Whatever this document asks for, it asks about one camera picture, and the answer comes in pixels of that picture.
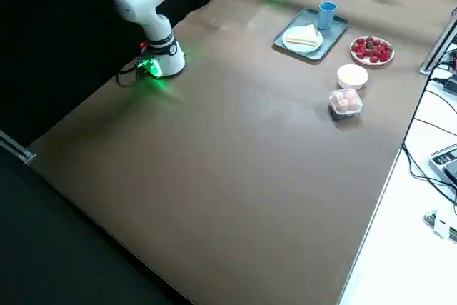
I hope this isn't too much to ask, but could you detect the clear plastic egg box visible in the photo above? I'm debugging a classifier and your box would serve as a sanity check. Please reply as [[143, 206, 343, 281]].
[[328, 87, 364, 120]]

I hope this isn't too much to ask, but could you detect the black base cable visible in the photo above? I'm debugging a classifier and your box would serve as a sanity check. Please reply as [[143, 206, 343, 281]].
[[116, 61, 144, 88]]

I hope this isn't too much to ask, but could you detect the white round plate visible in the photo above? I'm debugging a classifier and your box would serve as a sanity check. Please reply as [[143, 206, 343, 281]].
[[281, 25, 324, 54]]

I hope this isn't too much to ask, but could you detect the grey device with display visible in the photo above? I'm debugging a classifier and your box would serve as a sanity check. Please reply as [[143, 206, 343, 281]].
[[428, 143, 457, 188]]

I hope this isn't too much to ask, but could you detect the white plate with strawberries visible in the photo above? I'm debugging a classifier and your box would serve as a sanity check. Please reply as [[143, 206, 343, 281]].
[[349, 36, 396, 66]]

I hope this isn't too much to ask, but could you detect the blue cup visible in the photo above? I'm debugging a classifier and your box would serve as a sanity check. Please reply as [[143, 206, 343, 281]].
[[318, 1, 338, 31]]

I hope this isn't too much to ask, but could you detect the triangular sandwich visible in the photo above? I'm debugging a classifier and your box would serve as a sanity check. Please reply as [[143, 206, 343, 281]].
[[285, 24, 321, 50]]

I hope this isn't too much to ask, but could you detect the small white bowl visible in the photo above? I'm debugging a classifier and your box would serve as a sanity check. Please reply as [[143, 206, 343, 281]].
[[336, 64, 369, 91]]

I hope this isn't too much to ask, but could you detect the grey tray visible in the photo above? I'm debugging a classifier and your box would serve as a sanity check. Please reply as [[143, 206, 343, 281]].
[[273, 7, 350, 62]]

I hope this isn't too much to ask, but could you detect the aluminium camera post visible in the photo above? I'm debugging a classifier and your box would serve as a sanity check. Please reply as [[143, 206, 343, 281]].
[[419, 8, 457, 76]]

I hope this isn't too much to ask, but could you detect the aluminium frame profile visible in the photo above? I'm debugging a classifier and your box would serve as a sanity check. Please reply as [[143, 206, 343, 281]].
[[0, 129, 37, 167]]

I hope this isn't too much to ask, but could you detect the small white connector block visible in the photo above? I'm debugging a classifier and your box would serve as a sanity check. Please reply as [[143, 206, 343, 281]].
[[423, 207, 457, 241]]

